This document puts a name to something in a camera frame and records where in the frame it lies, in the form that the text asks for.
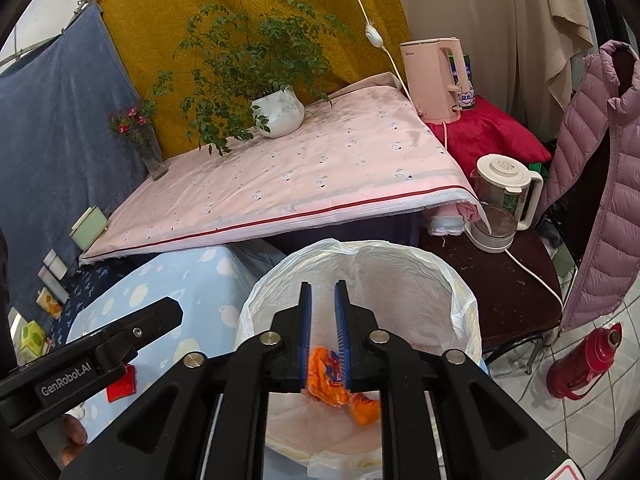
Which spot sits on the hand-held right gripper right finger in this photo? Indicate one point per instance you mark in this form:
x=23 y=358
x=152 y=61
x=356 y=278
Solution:
x=342 y=330

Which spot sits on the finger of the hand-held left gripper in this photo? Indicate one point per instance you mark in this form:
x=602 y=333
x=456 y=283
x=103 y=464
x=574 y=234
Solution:
x=145 y=325

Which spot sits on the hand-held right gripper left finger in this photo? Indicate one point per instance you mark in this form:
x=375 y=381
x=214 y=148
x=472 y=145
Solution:
x=306 y=335

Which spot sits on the orange printed plastic wrapper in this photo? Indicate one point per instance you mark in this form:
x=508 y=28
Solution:
x=325 y=385

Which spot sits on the white lined trash bin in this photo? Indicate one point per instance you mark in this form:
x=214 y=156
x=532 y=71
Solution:
x=415 y=285

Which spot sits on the person's left hand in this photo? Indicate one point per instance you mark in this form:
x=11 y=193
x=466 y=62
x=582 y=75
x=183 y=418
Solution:
x=75 y=435

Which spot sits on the green tissue packet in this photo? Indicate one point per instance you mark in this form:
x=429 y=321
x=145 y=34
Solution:
x=32 y=342

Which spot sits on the red flat packet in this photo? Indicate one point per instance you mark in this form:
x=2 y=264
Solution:
x=122 y=385

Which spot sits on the light blue planet tablecloth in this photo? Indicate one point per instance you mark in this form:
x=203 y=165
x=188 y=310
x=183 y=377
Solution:
x=200 y=285

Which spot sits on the white small box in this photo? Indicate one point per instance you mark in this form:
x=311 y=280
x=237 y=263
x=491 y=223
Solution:
x=52 y=287
x=55 y=265

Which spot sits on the pale green box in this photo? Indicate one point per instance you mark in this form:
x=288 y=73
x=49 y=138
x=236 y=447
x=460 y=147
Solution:
x=89 y=227

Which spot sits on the dark brown table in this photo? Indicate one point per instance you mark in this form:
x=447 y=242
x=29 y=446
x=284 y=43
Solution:
x=495 y=290

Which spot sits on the pink printed cloth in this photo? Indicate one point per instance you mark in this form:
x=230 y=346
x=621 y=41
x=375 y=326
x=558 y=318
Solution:
x=300 y=175

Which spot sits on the glass vase red flowers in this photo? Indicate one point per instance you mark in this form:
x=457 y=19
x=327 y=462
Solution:
x=152 y=157

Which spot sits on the white glass electric kettle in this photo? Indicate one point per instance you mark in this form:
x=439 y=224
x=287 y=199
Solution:
x=500 y=195

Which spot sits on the blue backdrop cloth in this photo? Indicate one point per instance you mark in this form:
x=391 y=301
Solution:
x=55 y=135

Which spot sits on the green potted plant white pot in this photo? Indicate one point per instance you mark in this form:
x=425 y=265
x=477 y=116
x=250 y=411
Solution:
x=277 y=112

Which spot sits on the red thermos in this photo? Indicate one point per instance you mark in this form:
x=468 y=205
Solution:
x=585 y=362

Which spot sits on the red cushion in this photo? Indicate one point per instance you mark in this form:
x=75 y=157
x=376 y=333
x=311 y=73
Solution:
x=490 y=127

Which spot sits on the pink electric kettle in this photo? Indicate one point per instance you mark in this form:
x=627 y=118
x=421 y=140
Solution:
x=430 y=77

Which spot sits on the blue white mug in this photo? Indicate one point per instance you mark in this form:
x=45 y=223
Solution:
x=466 y=85

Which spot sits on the pink down jacket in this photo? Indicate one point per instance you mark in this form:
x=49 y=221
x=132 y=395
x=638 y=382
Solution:
x=605 y=200

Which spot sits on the yellow backdrop cloth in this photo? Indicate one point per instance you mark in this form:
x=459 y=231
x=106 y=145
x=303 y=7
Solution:
x=165 y=0

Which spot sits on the beige curtain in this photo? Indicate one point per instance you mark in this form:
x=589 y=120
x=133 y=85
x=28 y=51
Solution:
x=480 y=5

